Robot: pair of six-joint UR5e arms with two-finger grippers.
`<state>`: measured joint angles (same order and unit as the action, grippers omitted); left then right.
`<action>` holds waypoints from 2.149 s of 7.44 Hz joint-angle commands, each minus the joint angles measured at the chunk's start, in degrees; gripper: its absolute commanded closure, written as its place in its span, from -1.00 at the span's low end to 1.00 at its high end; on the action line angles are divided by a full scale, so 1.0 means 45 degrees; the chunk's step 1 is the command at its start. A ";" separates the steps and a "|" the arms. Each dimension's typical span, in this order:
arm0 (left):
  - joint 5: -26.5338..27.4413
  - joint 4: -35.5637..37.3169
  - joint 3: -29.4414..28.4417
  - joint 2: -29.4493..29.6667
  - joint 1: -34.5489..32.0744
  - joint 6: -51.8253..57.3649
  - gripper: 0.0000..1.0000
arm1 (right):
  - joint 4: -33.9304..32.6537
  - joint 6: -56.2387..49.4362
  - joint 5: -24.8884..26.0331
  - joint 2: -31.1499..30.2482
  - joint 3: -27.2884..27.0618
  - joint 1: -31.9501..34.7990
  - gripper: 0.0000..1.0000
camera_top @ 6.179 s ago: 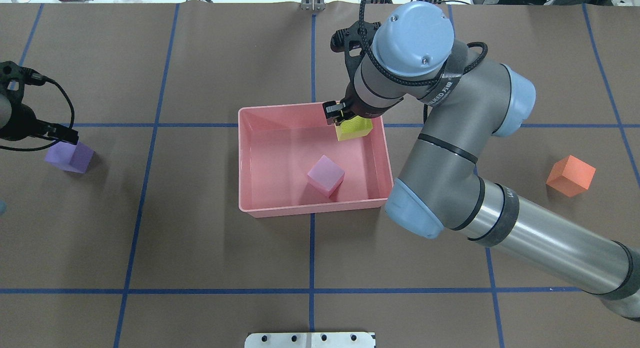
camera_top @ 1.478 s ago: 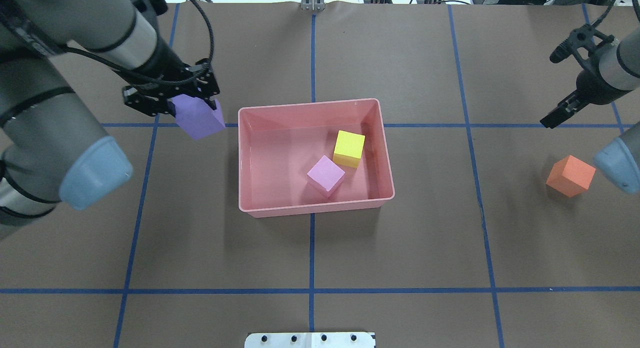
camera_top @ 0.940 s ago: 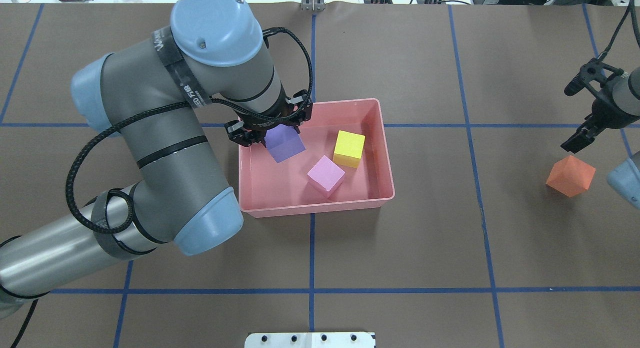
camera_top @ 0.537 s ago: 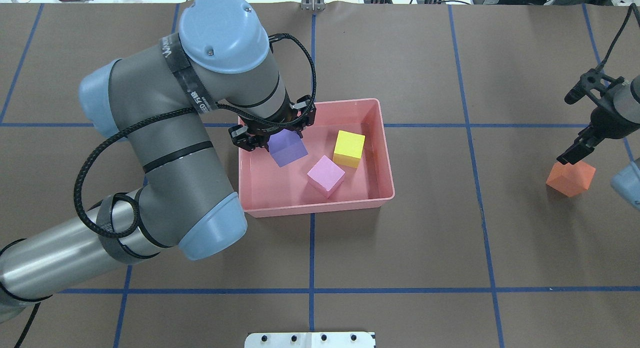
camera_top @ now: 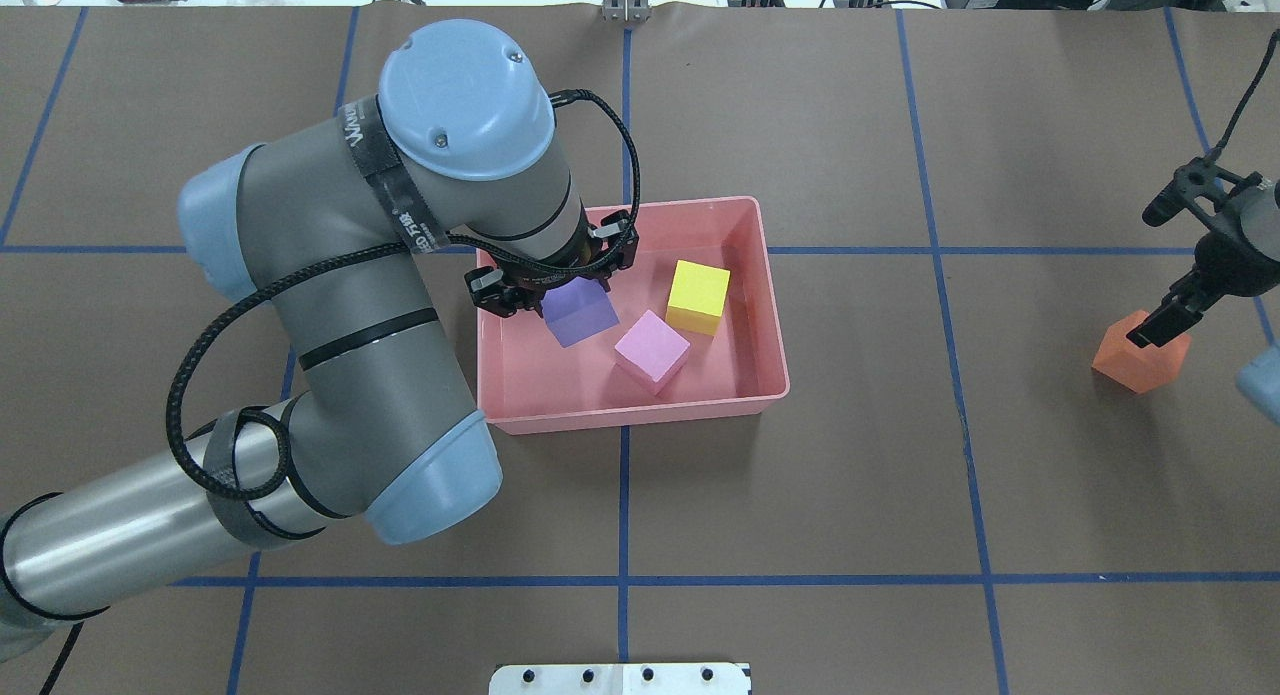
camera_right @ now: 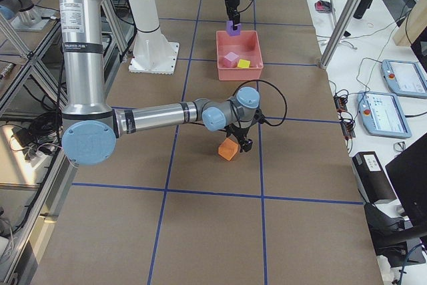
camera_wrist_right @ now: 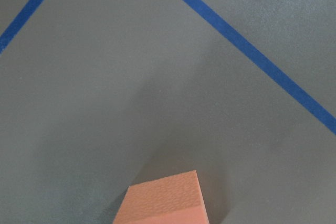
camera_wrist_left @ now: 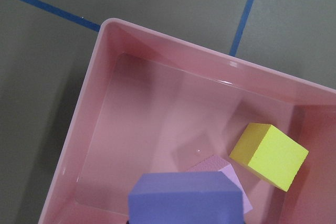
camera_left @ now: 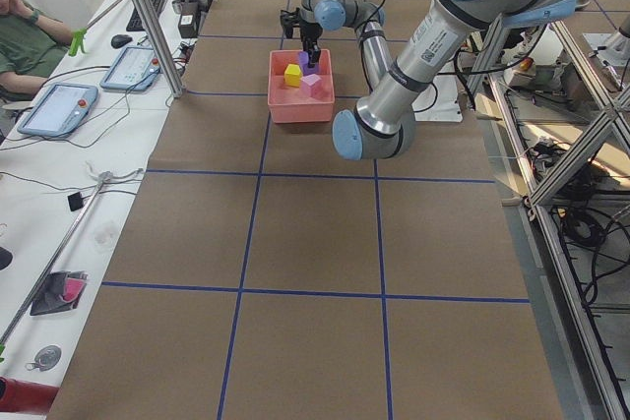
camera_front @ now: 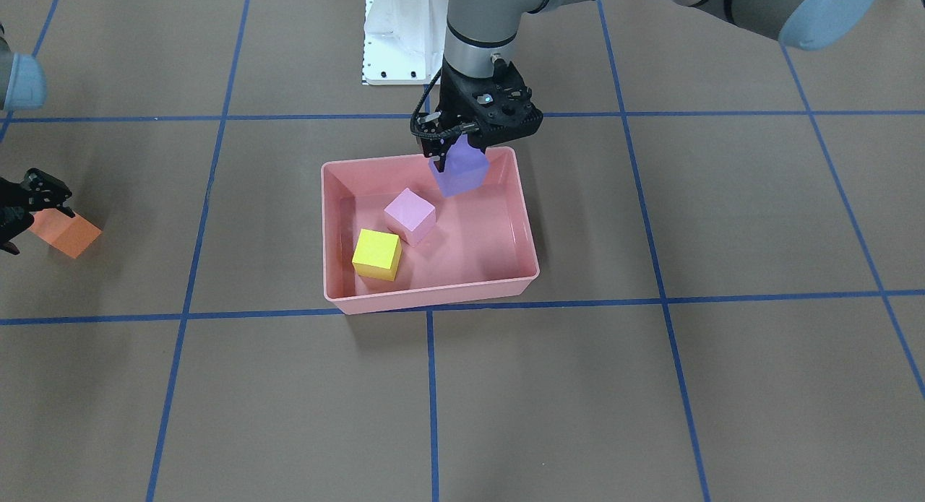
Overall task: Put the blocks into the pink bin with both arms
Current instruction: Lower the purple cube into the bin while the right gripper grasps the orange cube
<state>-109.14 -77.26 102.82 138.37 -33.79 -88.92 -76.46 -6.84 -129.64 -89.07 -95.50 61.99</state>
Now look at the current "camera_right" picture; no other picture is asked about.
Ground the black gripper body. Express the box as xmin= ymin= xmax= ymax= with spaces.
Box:
xmin=225 ymin=113 xmax=265 ymax=141
xmin=224 ymin=0 xmax=240 ymax=20

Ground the purple foam block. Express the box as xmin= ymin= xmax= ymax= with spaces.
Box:
xmin=226 ymin=20 xmax=242 ymax=37

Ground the orange foam block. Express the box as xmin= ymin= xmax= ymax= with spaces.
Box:
xmin=218 ymin=138 xmax=240 ymax=161

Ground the pink foam block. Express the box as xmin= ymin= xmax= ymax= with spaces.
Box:
xmin=223 ymin=51 xmax=240 ymax=68

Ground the yellow foam block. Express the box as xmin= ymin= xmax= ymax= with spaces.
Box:
xmin=237 ymin=59 xmax=251 ymax=69

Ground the pink plastic bin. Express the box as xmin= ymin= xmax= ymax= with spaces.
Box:
xmin=216 ymin=31 xmax=264 ymax=81

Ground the grey pink pouch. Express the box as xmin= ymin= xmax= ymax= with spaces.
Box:
xmin=314 ymin=0 xmax=331 ymax=13

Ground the aluminium rod on table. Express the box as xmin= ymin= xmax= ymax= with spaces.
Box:
xmin=330 ymin=0 xmax=337 ymax=28

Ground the black water bottle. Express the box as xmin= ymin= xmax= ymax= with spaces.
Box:
xmin=353 ymin=0 xmax=373 ymax=19

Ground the black power adapter box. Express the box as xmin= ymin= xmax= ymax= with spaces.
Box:
xmin=352 ymin=152 xmax=397 ymax=205

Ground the near teach pendant tablet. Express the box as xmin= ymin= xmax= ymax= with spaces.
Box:
xmin=357 ymin=91 xmax=412 ymax=139

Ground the teach pendant tablet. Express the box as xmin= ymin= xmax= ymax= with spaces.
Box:
xmin=357 ymin=91 xmax=412 ymax=139
xmin=381 ymin=59 xmax=426 ymax=99

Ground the black monitor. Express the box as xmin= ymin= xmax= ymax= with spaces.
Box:
xmin=386 ymin=134 xmax=427 ymax=225

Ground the far teach pendant tablet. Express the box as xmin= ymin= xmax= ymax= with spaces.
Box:
xmin=381 ymin=59 xmax=426 ymax=99

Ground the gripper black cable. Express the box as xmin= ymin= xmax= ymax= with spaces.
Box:
xmin=233 ymin=79 xmax=288 ymax=127

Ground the white camera stand pillar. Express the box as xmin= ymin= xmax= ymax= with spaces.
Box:
xmin=129 ymin=0 xmax=179 ymax=75

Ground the aluminium frame post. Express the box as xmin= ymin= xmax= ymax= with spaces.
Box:
xmin=319 ymin=0 xmax=361 ymax=69

